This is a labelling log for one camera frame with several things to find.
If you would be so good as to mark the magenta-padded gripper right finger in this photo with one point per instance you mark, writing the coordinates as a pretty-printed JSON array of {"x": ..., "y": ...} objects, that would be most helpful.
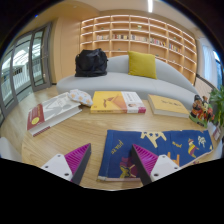
[{"x": 146, "y": 160}]

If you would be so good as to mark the red and white book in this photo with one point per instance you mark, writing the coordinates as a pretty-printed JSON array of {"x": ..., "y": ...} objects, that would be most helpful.
[{"x": 53, "y": 111}]

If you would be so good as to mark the yellow cushion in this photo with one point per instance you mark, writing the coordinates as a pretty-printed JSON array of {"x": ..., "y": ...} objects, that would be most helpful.
[{"x": 142, "y": 65}]

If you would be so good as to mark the grey-framed glass door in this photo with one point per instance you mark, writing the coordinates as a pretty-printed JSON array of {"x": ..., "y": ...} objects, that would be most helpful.
[{"x": 20, "y": 70}]

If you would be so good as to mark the grey sofa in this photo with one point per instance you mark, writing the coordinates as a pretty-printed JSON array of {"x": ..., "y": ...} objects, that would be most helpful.
[{"x": 116, "y": 81}]

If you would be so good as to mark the green potted plant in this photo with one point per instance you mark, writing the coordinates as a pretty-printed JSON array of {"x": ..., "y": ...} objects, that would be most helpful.
[{"x": 218, "y": 103}]

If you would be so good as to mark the white orange-dotted pouch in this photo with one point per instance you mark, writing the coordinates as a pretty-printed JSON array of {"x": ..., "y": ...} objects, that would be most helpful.
[{"x": 80, "y": 97}]

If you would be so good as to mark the white sheer curtain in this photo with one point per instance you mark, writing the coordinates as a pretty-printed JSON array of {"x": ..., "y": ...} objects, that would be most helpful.
[{"x": 206, "y": 61}]

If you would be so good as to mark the long ceiling light strip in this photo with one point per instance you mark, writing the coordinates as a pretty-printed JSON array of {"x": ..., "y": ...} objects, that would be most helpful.
[{"x": 150, "y": 6}]

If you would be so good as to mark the dark-framed window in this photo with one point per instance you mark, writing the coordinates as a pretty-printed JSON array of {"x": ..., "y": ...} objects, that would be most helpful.
[{"x": 218, "y": 70}]

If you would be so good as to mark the wooden shelf unit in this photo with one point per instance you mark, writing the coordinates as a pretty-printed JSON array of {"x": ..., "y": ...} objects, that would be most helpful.
[{"x": 140, "y": 33}]

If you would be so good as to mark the blue printed towel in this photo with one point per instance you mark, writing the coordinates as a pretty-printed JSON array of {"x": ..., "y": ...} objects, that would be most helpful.
[{"x": 166, "y": 146}]

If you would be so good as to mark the plain yellow book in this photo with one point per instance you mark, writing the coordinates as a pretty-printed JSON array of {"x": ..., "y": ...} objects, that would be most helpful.
[{"x": 166, "y": 105}]

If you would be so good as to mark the black bag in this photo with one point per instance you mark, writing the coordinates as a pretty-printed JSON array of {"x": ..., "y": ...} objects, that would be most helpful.
[{"x": 90, "y": 63}]

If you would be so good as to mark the yellow and white book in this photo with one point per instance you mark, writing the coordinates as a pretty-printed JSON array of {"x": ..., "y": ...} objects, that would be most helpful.
[{"x": 113, "y": 101}]

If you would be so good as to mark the colourful doll figurine set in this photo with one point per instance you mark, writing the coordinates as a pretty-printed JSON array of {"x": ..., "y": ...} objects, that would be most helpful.
[{"x": 201, "y": 111}]

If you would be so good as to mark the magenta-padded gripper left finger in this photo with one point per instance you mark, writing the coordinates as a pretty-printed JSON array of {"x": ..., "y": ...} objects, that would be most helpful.
[{"x": 77, "y": 159}]

